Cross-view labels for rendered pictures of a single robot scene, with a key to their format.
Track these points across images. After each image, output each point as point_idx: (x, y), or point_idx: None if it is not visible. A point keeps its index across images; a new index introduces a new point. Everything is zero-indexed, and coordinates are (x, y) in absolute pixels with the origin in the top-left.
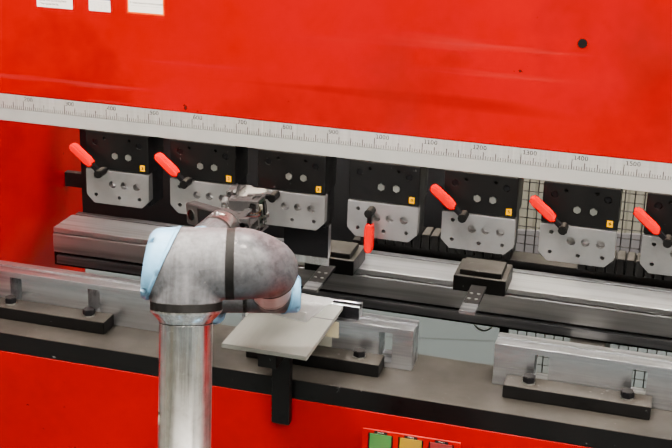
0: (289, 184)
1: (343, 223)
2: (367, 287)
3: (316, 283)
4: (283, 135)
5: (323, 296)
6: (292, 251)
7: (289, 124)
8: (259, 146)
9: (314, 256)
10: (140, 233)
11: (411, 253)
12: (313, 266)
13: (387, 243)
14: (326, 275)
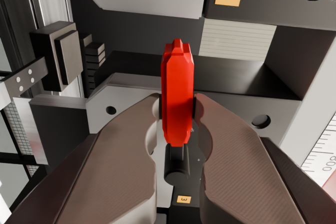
0: (196, 158)
1: (94, 9)
2: (38, 87)
3: (4, 98)
4: (314, 155)
5: (6, 38)
6: (38, 120)
7: (334, 167)
8: (308, 103)
9: (44, 152)
10: None
11: (84, 86)
12: (37, 45)
13: (88, 70)
14: (28, 86)
